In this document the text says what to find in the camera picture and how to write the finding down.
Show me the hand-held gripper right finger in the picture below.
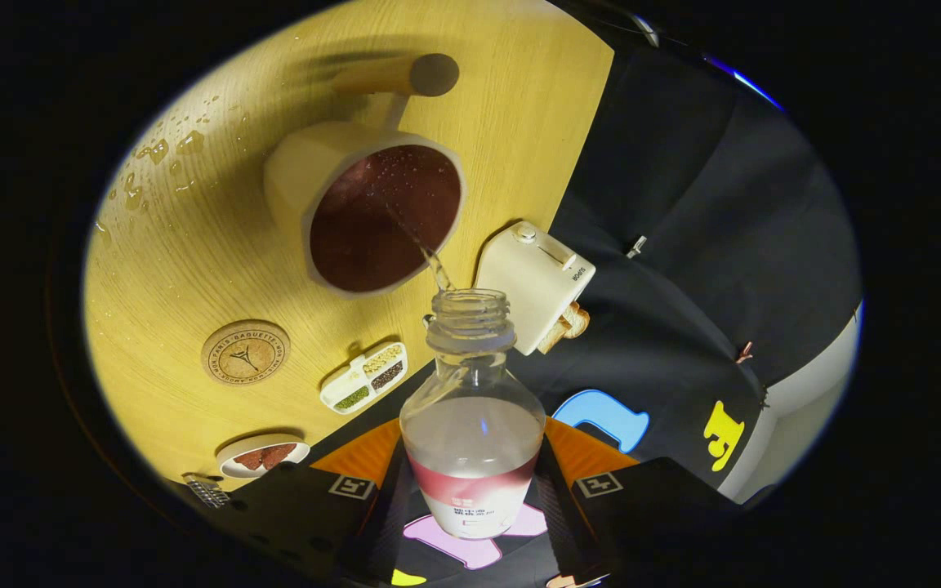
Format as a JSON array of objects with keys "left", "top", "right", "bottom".
[{"left": 540, "top": 416, "right": 741, "bottom": 585}]

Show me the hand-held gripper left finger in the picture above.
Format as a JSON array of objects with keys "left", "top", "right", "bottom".
[{"left": 217, "top": 418, "right": 406, "bottom": 585}]

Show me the clear juice bottle red label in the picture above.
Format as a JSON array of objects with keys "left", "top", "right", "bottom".
[{"left": 399, "top": 288, "right": 546, "bottom": 540}]

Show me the round cork coaster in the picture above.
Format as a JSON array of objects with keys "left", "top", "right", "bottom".
[{"left": 201, "top": 319, "right": 292, "bottom": 386}]

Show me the beige cup wooden handle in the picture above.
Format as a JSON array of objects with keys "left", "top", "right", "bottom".
[{"left": 264, "top": 53, "right": 467, "bottom": 296}]

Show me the white divided condiment dish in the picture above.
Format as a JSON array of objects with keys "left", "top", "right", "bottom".
[{"left": 319, "top": 341, "right": 408, "bottom": 415}]

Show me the white round plate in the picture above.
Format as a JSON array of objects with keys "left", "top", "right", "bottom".
[{"left": 216, "top": 433, "right": 310, "bottom": 480}]

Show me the cream toaster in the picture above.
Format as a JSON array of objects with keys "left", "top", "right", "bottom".
[{"left": 475, "top": 220, "right": 596, "bottom": 357}]

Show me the black backdrop cloth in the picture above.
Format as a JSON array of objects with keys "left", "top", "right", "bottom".
[{"left": 307, "top": 49, "right": 862, "bottom": 588}]

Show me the wooden table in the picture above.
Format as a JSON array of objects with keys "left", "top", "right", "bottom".
[{"left": 83, "top": 0, "right": 614, "bottom": 491}]

